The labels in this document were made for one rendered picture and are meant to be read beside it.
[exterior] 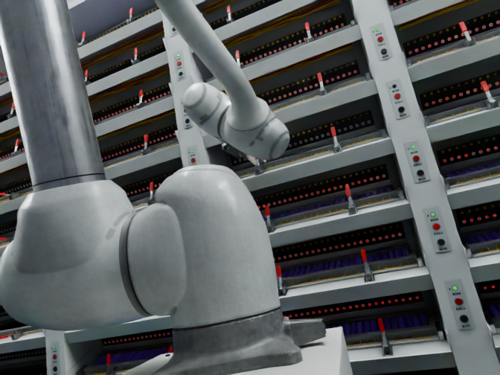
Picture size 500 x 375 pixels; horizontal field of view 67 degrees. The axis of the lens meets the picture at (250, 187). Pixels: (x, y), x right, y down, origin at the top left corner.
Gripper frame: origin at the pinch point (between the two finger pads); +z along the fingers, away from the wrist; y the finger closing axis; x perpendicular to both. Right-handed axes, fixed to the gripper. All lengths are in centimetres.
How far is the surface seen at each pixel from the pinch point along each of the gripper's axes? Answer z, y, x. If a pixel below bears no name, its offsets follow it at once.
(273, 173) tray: -0.9, 5.2, -8.3
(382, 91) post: -3.4, 43.9, 7.3
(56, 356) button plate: 5, -92, -55
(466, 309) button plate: 5, 48, -57
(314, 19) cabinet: 10, 28, 56
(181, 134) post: -4.5, -25.9, 15.2
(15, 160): -6, -112, 30
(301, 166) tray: -0.9, 14.8, -8.4
